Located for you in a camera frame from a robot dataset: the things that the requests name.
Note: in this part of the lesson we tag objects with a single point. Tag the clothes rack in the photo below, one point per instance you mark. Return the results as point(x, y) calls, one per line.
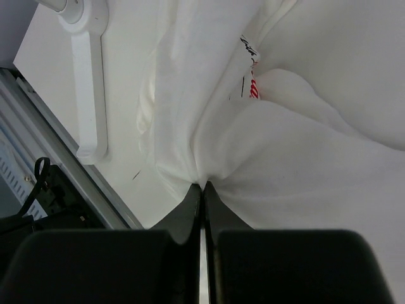
point(86, 22)

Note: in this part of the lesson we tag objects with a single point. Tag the white printed t shirt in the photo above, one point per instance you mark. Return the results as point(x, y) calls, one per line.
point(295, 115)

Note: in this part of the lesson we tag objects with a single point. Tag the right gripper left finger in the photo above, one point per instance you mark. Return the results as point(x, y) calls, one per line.
point(158, 265)

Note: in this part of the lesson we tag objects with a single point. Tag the aluminium rail frame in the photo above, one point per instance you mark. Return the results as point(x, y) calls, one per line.
point(33, 131)

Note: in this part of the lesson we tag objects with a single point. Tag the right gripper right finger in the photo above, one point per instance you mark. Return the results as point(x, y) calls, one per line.
point(287, 265)

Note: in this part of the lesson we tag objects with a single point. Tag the white cable duct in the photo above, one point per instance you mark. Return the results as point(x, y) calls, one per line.
point(17, 179)

